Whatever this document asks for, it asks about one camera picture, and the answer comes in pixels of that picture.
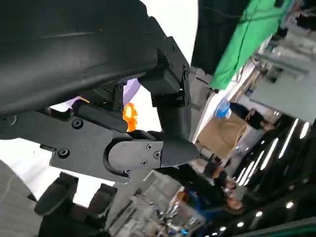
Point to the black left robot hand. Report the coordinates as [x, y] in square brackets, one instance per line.
[74, 49]

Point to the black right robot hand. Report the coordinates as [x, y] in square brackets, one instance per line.
[61, 222]

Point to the orange and white bread roll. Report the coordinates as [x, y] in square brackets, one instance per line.
[130, 116]

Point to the lilac plate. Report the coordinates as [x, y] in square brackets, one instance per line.
[132, 90]

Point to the grey workshop machine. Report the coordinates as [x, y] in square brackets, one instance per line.
[153, 197]

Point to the black curtain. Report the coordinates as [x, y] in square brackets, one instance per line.
[212, 37]

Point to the blue bag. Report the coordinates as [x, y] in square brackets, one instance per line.
[223, 108]

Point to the green cloth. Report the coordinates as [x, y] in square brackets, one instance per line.
[237, 49]

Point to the person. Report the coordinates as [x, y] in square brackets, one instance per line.
[233, 202]
[254, 118]

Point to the brown cardboard box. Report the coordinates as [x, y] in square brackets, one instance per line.
[222, 138]

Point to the round ceiling spot light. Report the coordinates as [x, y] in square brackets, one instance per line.
[258, 213]
[289, 205]

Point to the grey cabinet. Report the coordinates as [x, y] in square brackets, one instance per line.
[284, 98]

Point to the ceiling strip light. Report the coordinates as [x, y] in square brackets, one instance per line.
[288, 138]

